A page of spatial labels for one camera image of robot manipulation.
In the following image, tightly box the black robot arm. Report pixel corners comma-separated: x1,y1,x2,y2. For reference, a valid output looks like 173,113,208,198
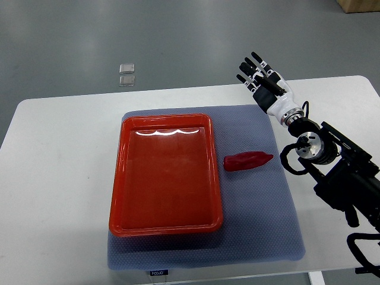
236,52,379,230

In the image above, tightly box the red plastic tray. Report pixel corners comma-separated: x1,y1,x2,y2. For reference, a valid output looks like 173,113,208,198
109,113,223,238

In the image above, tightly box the blue mesh mat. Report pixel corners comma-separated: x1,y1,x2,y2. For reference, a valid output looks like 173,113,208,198
107,104,305,271

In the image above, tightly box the cardboard box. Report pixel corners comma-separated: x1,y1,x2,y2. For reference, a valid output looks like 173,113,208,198
337,0,379,13

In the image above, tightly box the black table label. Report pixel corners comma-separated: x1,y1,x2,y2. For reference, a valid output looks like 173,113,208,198
150,269,169,277

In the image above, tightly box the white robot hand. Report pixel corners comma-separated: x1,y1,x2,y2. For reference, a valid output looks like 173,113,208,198
236,52,300,124

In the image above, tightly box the upper floor outlet cover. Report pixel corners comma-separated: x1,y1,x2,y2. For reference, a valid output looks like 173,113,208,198
119,63,135,74

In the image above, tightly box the red pepper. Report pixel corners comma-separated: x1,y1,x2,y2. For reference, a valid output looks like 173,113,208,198
223,151,274,172

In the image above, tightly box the dark table control panel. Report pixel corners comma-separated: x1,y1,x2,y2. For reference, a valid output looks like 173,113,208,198
354,267,379,276

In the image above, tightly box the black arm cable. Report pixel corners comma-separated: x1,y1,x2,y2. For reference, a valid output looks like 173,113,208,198
280,100,380,270

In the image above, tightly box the white table leg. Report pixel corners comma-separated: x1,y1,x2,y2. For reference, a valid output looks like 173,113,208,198
308,271,326,285

